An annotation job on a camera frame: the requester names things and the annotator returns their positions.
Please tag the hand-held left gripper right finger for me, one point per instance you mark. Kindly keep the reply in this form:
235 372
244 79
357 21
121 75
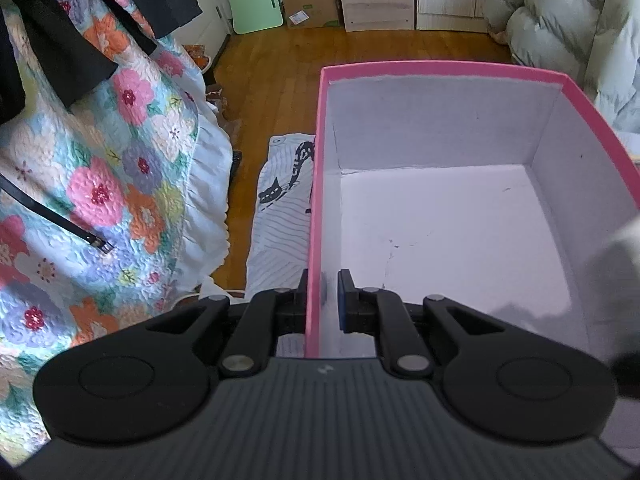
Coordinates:
343 305

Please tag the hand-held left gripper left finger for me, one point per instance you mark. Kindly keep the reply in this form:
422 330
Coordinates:
302 305

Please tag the pink cardboard box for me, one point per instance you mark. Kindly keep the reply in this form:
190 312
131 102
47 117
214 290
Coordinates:
450 220

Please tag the cat print cloth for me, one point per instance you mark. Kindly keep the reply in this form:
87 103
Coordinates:
280 230

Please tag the floral quilt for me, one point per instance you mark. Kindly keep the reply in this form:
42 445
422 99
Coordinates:
125 185

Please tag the pale puffy jacket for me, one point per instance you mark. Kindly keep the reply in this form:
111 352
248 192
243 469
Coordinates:
560 20

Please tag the orange printed bag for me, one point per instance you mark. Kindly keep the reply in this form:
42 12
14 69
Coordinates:
197 56

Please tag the brown cardboard box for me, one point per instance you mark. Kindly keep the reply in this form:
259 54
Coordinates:
312 10

